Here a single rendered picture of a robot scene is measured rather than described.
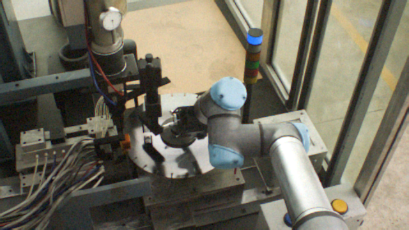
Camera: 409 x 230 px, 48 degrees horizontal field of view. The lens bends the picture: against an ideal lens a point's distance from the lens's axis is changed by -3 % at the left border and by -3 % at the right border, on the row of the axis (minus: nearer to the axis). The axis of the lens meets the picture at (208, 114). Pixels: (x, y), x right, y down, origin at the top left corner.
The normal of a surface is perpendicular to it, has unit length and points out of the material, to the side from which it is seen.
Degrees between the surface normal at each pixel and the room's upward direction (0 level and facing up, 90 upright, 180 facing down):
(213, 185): 0
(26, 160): 90
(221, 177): 0
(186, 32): 0
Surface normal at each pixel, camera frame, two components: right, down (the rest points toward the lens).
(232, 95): 0.36, -0.28
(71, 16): 0.28, 0.70
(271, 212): 0.02, -0.69
